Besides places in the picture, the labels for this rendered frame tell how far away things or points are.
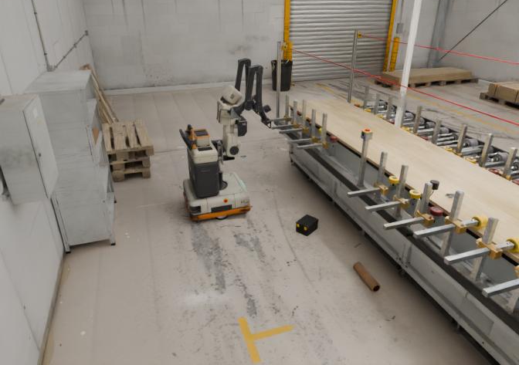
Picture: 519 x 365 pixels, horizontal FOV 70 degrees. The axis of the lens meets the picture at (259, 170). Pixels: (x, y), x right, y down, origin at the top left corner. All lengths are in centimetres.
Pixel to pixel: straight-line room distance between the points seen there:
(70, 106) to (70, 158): 46
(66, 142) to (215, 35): 690
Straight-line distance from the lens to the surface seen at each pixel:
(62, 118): 349
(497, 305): 256
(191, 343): 297
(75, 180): 369
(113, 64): 981
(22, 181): 273
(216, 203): 401
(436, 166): 357
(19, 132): 261
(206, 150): 381
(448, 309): 327
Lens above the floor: 226
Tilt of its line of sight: 26 degrees down
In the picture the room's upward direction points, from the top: straight up
